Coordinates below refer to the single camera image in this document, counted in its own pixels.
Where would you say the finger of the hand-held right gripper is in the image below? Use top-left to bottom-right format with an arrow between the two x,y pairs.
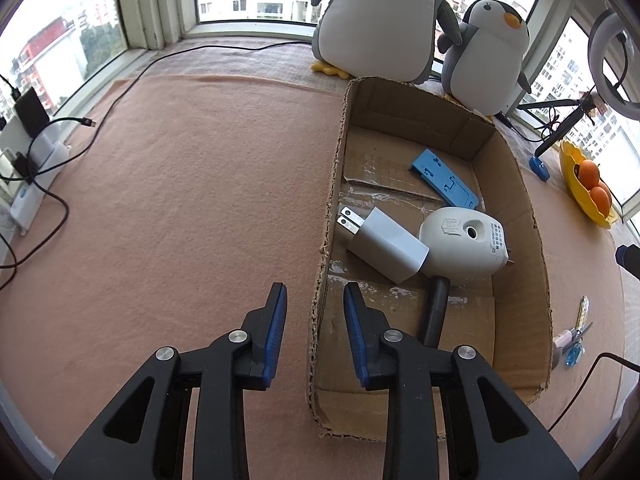
615,243 -> 640,278

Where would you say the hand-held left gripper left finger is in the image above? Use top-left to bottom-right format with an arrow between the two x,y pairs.
52,281 -> 289,480

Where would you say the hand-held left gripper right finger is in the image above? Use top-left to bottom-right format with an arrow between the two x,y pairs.
342,281 -> 581,480

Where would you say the black cylinder tube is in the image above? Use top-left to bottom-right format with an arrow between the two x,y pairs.
421,276 -> 451,348

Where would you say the white USB charger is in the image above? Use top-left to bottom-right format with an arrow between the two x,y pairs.
336,203 -> 431,285

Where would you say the cardboard box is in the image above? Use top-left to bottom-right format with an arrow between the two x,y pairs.
305,76 -> 555,442

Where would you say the white plug-in device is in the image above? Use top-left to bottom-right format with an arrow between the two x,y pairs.
418,206 -> 516,281

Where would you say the blue phone stand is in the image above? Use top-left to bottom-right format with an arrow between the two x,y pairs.
407,148 -> 479,211

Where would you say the orange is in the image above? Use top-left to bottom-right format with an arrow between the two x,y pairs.
589,186 -> 613,213
577,160 -> 601,187

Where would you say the yellow fruit bowl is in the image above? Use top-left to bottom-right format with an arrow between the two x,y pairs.
558,140 -> 619,230

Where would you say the black tripod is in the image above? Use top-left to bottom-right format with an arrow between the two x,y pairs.
517,87 -> 608,159

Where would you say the black gooseneck phone clamp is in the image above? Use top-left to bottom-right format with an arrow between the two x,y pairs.
612,30 -> 632,98

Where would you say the small penguin plush toy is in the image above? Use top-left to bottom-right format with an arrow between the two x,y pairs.
436,0 -> 532,117

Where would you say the white power strip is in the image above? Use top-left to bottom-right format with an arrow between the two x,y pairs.
0,127 -> 71,236

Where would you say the large penguin plush toy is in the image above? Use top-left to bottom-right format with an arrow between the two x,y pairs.
309,0 -> 463,85

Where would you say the black power adapter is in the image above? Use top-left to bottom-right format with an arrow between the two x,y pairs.
13,86 -> 51,136

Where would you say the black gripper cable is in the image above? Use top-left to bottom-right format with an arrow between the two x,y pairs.
547,352 -> 640,432

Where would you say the black ring light cable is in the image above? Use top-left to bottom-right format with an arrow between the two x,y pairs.
492,110 -> 563,143

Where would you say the white ring light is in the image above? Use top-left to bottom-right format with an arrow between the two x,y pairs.
588,8 -> 640,122

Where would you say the looped black cable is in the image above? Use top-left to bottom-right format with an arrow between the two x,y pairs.
0,175 -> 70,291

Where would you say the black cable with USB plug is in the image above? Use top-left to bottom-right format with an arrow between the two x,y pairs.
27,117 -> 98,161

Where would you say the long black cable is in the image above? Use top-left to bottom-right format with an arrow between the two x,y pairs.
27,42 -> 321,186

